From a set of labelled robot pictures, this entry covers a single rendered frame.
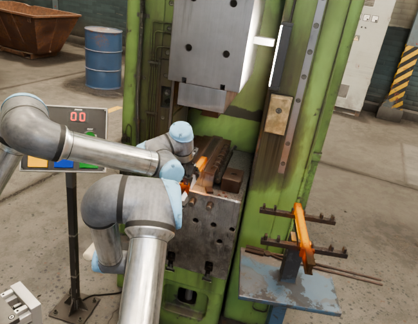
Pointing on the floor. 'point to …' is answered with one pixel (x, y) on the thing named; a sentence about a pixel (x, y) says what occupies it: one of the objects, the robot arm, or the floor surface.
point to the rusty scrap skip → (30, 29)
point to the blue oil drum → (103, 58)
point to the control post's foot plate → (67, 309)
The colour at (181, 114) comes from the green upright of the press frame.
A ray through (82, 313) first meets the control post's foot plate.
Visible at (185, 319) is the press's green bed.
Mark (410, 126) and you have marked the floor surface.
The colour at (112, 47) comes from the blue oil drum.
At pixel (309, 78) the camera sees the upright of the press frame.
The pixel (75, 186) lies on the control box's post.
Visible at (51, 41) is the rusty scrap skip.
